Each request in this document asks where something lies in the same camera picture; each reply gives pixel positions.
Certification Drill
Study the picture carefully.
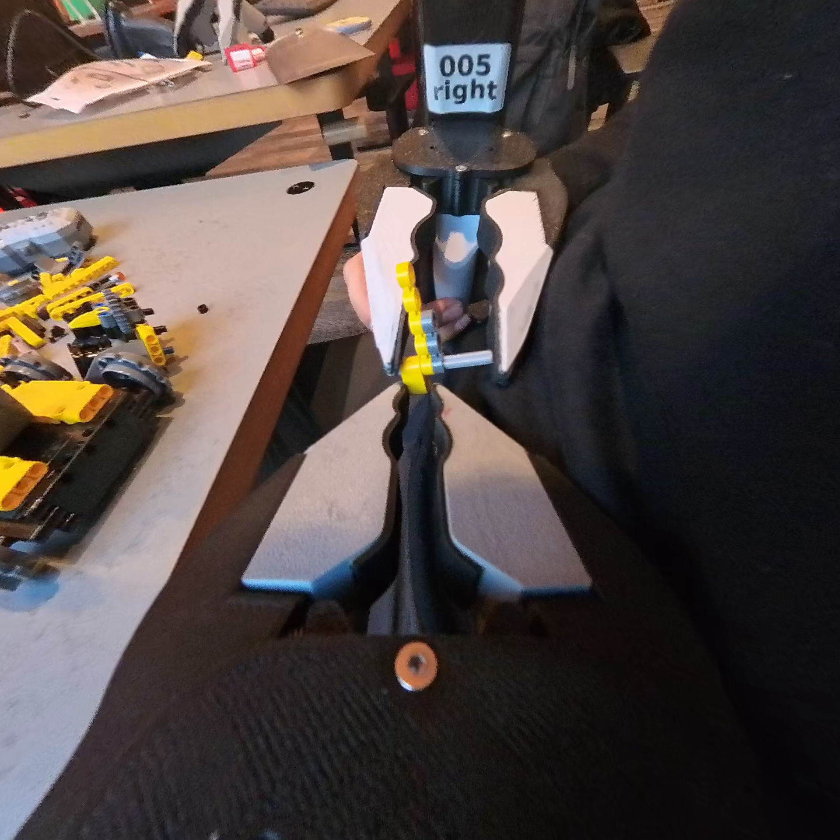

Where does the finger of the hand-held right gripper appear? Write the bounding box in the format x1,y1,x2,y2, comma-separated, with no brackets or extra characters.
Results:
360,185,435,375
482,190,555,385

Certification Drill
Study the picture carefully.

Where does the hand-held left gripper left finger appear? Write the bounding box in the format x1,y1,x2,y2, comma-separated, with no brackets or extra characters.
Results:
241,382,404,598

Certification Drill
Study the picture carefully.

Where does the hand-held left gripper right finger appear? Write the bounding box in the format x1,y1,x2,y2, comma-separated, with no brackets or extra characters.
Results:
432,384,593,601

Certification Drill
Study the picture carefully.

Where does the grey desk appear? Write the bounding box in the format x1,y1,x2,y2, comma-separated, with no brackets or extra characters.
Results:
0,159,360,834

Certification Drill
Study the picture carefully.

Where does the person's right hand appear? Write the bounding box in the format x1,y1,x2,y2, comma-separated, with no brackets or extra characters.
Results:
344,252,473,342

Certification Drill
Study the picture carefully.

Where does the black backpack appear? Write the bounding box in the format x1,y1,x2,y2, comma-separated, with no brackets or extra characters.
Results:
512,0,652,153

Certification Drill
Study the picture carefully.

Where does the grey flat plate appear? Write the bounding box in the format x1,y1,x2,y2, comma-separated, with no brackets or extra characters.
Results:
266,26,376,85

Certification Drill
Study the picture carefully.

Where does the grey table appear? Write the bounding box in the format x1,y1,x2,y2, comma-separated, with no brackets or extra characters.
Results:
0,0,412,191

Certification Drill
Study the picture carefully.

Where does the idle black grey gripper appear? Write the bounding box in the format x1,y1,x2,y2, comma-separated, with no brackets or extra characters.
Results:
174,0,277,61

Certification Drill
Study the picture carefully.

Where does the toy wheel gear subassembly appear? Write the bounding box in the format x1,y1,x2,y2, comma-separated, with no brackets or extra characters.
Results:
69,289,175,368

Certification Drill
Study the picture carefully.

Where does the yellow toy vehicle model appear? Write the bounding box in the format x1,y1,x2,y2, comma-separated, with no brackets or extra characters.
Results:
0,351,176,592

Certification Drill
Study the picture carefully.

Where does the pile of loose toy pieces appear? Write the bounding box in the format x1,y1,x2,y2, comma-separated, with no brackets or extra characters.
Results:
0,256,137,349

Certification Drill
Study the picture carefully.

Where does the white paper sheet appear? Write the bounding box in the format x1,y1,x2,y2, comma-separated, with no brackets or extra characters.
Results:
29,58,213,114

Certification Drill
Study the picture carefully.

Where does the grey toy battery box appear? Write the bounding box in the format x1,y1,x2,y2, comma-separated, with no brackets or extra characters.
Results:
0,208,96,275

